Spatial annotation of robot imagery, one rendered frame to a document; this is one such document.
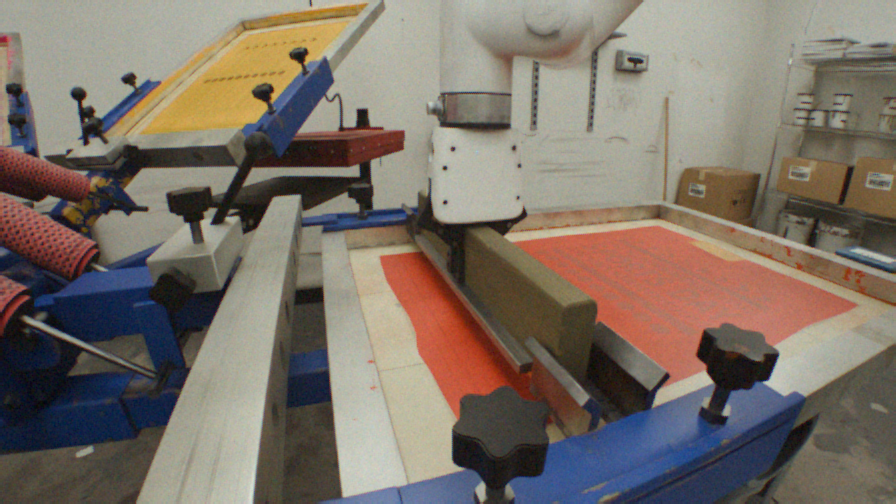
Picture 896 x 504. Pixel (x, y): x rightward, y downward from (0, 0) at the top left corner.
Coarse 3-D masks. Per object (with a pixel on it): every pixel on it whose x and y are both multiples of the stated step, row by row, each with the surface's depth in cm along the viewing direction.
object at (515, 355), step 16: (416, 240) 59; (432, 256) 52; (448, 272) 47; (464, 288) 42; (464, 304) 41; (480, 304) 39; (480, 320) 37; (496, 320) 36; (496, 336) 33; (512, 352) 31; (528, 368) 30
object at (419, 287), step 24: (528, 240) 70; (552, 240) 71; (576, 240) 71; (600, 240) 71; (648, 240) 71; (672, 240) 71; (696, 240) 71; (384, 264) 60; (408, 264) 60; (432, 264) 60; (408, 288) 52; (432, 288) 52; (408, 312) 46; (432, 312) 46
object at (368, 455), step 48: (336, 240) 60; (384, 240) 67; (720, 240) 71; (768, 240) 61; (336, 288) 43; (864, 288) 47; (336, 336) 34; (864, 336) 31; (336, 384) 28; (768, 384) 26; (816, 384) 26; (336, 432) 23; (384, 432) 24; (384, 480) 20
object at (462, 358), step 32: (768, 288) 50; (800, 288) 50; (416, 320) 44; (448, 320) 44; (608, 320) 43; (736, 320) 42; (768, 320) 42; (800, 320) 41; (448, 352) 38; (480, 352) 38; (672, 352) 37; (448, 384) 33; (480, 384) 33; (512, 384) 33
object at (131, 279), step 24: (72, 288) 31; (96, 288) 31; (120, 288) 31; (144, 288) 32; (72, 312) 30; (96, 312) 31; (120, 312) 31; (192, 312) 34; (216, 312) 34; (96, 336) 31
